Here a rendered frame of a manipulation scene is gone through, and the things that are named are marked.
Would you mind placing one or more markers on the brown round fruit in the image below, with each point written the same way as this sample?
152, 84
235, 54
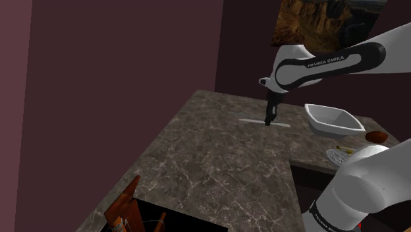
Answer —
376, 137

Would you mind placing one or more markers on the yellow pen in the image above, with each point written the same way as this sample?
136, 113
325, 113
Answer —
344, 149

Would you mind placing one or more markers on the brown wooden utensil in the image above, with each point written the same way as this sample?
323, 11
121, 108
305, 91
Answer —
159, 222

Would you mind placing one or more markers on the grey knife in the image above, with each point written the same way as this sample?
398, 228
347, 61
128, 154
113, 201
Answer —
250, 121

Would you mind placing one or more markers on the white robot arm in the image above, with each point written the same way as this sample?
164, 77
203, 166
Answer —
324, 66

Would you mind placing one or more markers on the landscape wall picture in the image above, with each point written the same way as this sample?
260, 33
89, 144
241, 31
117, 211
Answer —
318, 22

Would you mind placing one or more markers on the patterned grey round plate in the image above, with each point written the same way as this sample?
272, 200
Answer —
337, 156

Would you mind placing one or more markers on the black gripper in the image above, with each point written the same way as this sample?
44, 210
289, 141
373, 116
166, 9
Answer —
273, 106

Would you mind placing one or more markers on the white square bowl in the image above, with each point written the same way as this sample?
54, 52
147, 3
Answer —
330, 120

